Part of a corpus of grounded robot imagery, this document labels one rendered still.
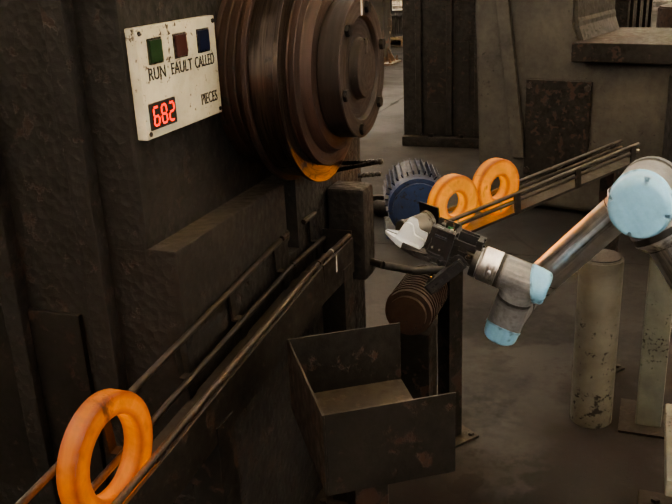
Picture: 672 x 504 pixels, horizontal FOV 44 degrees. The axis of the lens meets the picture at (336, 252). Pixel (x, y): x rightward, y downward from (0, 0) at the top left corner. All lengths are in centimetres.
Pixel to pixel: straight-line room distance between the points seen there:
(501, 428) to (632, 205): 111
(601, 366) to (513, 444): 33
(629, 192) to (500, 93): 293
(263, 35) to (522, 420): 148
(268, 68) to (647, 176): 72
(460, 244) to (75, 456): 93
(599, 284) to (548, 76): 216
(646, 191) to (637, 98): 268
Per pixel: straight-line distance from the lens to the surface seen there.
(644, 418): 260
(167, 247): 146
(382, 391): 148
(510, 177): 231
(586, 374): 249
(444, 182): 215
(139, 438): 128
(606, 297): 238
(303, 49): 159
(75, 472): 117
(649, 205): 159
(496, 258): 175
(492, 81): 450
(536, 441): 249
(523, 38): 440
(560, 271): 185
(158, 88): 144
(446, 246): 175
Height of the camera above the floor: 134
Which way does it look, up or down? 20 degrees down
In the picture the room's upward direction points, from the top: 3 degrees counter-clockwise
